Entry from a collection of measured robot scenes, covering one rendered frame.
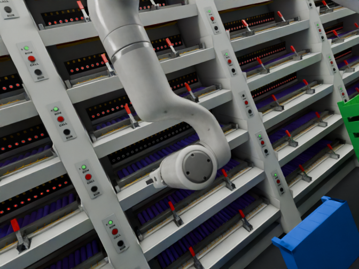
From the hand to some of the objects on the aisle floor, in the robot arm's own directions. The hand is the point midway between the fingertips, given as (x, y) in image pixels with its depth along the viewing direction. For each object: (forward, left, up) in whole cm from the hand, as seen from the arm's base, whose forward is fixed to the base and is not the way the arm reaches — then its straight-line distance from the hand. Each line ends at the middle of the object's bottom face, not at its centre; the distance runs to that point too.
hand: (161, 173), depth 65 cm
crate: (-18, -38, -56) cm, 69 cm away
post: (+13, +20, -57) cm, 62 cm away
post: (+12, -50, -57) cm, 76 cm away
